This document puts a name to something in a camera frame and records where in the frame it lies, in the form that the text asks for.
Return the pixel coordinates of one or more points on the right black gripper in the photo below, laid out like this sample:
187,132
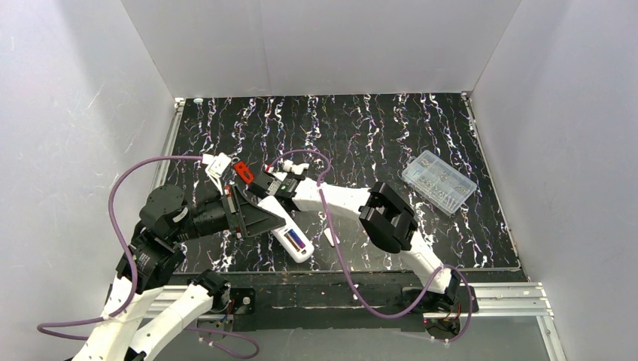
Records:
262,179

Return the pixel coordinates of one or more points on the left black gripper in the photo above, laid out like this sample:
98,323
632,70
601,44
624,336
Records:
232,210

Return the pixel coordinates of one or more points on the white remote control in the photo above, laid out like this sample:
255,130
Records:
270,203

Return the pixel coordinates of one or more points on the white battery cover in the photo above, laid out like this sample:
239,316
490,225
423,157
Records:
330,237

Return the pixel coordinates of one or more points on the purple battery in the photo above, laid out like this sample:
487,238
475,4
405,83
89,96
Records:
299,243

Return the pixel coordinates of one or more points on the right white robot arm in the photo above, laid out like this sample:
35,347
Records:
389,222

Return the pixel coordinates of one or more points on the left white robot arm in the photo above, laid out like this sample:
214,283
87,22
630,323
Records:
152,257

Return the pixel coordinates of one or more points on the white plastic faucet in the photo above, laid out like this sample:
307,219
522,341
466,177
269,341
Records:
291,167

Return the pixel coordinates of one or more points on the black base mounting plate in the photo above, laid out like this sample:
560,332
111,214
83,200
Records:
245,283

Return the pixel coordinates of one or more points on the clear plastic screw box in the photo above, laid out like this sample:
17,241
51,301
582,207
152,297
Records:
438,182

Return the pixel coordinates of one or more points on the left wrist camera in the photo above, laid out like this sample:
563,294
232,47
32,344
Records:
215,166

